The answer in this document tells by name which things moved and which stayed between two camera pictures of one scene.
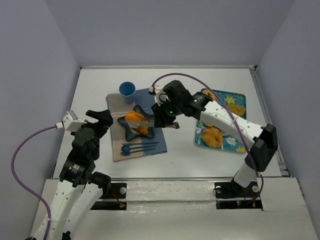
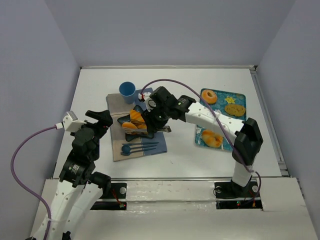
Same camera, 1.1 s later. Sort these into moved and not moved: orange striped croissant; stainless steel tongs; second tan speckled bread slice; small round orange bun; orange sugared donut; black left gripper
Moved: stainless steel tongs; small round orange bun
Not moved: second tan speckled bread slice; orange sugared donut; orange striped croissant; black left gripper
